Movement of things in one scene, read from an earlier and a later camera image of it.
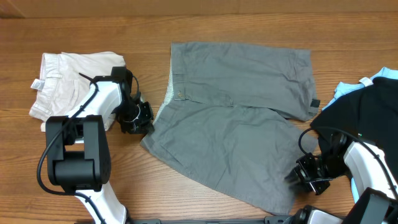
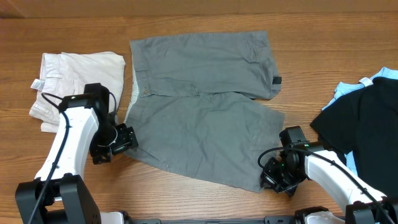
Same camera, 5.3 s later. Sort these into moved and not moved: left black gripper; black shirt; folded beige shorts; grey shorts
Moved: grey shorts; left black gripper
Not moved: black shirt; folded beige shorts
